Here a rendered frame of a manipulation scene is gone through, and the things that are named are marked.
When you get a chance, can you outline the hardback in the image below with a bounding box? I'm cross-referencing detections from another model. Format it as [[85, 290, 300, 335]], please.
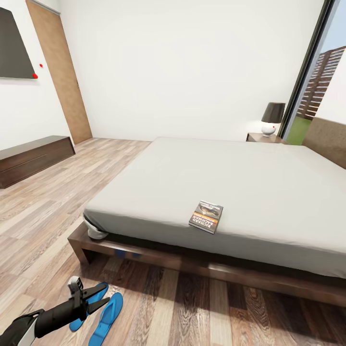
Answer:
[[189, 200, 223, 234]]

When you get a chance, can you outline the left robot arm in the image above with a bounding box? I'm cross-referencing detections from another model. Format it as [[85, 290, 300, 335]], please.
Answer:
[[0, 276, 110, 346]]

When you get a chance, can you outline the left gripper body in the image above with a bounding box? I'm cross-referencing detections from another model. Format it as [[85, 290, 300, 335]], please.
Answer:
[[52, 290, 87, 330]]

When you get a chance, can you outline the sandal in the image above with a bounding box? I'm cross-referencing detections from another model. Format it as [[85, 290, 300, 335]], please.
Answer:
[[69, 283, 109, 332], [88, 292, 123, 346]]

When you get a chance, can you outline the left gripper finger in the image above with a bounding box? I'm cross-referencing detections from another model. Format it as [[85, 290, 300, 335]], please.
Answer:
[[80, 284, 107, 310], [85, 297, 110, 315]]

